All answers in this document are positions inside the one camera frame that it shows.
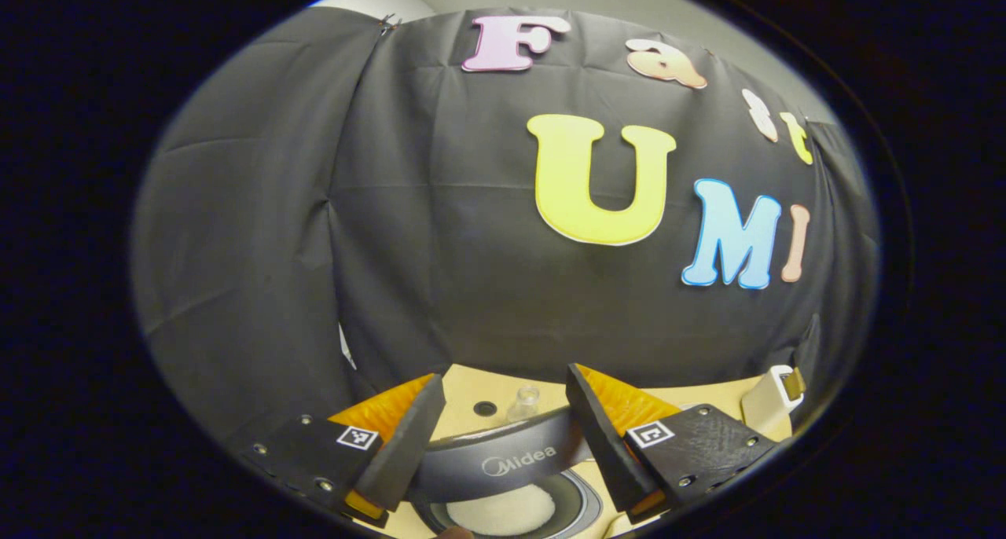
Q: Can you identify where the white toaster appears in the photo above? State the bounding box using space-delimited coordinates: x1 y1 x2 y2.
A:
740 365 806 438

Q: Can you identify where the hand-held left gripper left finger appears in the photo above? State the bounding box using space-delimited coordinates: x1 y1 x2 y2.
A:
236 372 447 528

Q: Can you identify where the white rice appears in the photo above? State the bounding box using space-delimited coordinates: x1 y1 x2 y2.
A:
446 484 556 537

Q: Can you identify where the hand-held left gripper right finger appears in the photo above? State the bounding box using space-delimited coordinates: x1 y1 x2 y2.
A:
566 364 791 524

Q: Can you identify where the small clear glass bottle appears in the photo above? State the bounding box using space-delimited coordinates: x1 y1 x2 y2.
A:
507 385 542 424

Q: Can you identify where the grey silver rice cooker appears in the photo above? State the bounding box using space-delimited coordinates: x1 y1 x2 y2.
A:
409 407 606 539

